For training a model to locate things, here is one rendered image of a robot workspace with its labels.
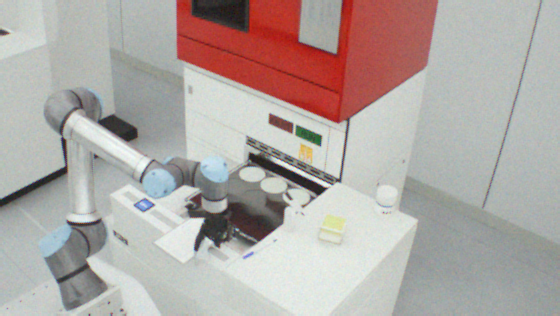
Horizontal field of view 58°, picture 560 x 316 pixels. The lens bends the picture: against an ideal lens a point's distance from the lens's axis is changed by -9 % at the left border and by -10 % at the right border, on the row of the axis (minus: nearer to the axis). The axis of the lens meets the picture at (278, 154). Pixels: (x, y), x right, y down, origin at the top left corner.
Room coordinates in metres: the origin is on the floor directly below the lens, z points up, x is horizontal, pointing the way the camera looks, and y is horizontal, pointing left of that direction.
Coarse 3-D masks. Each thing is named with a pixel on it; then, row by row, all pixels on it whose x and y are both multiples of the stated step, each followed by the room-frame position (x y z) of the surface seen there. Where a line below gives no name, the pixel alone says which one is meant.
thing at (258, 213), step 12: (240, 168) 1.82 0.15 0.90; (264, 168) 1.84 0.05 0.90; (228, 180) 1.74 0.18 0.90; (240, 180) 1.74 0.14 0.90; (228, 192) 1.66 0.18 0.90; (240, 192) 1.67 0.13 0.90; (252, 192) 1.67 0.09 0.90; (264, 192) 1.68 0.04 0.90; (312, 192) 1.69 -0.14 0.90; (228, 204) 1.59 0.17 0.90; (240, 204) 1.59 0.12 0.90; (252, 204) 1.60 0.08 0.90; (264, 204) 1.60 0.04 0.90; (276, 204) 1.61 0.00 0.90; (288, 204) 1.61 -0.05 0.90; (240, 216) 1.53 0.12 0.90; (252, 216) 1.53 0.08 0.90; (264, 216) 1.53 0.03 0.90; (276, 216) 1.54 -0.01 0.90; (240, 228) 1.46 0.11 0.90; (252, 228) 1.46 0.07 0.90; (264, 228) 1.47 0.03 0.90; (276, 228) 1.47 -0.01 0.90
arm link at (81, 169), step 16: (80, 96) 1.38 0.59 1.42; (96, 96) 1.44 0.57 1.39; (96, 112) 1.41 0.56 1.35; (80, 144) 1.34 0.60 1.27; (80, 160) 1.33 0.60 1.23; (80, 176) 1.31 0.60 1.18; (80, 192) 1.29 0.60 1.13; (80, 208) 1.27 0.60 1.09; (80, 224) 1.24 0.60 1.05; (96, 224) 1.26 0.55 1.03; (96, 240) 1.24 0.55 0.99
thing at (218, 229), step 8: (216, 216) 1.23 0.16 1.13; (224, 216) 1.22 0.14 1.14; (208, 224) 1.25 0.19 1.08; (216, 224) 1.24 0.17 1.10; (224, 224) 1.23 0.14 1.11; (232, 224) 1.26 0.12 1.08; (208, 232) 1.23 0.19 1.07; (216, 232) 1.22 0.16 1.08; (224, 232) 1.22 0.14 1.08; (216, 240) 1.23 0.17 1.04; (224, 240) 1.23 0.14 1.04
